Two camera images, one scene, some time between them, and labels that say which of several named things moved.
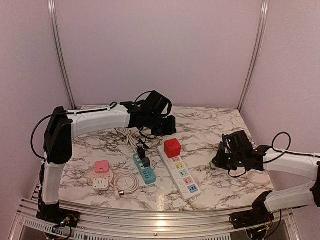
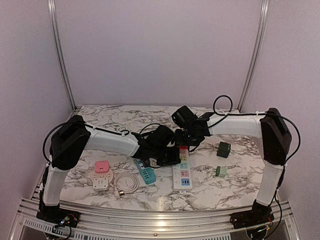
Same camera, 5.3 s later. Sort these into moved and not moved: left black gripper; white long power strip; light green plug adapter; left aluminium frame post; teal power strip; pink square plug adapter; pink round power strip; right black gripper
Moved: left black gripper; white long power strip; light green plug adapter; right black gripper
Not moved: pink round power strip; left aluminium frame post; pink square plug adapter; teal power strip
